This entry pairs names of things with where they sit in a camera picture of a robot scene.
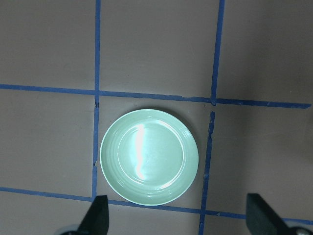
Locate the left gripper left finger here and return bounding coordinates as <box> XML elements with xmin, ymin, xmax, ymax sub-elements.
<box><xmin>77</xmin><ymin>195</ymin><xmax>109</xmax><ymax>235</ymax></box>

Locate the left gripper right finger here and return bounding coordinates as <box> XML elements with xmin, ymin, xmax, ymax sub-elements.
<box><xmin>246</xmin><ymin>193</ymin><xmax>291</xmax><ymax>235</ymax></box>

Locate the green plate near left arm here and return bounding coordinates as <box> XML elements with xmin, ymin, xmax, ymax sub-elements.
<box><xmin>100</xmin><ymin>109</ymin><xmax>199</xmax><ymax>206</ymax></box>

